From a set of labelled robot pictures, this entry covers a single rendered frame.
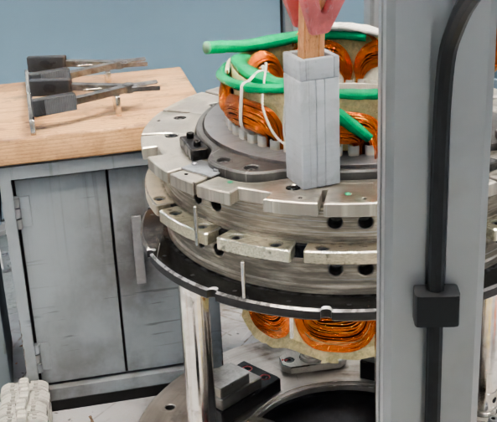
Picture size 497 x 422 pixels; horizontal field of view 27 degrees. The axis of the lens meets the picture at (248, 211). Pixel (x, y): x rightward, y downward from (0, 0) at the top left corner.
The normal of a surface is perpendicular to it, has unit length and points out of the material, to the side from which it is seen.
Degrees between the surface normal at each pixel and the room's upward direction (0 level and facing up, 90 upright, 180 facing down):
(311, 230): 90
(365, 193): 0
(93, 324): 90
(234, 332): 0
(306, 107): 90
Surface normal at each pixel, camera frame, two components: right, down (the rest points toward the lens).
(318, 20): 0.50, 0.55
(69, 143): 0.22, 0.37
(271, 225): -0.44, 0.37
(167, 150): -0.04, -0.92
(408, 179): -0.03, 0.39
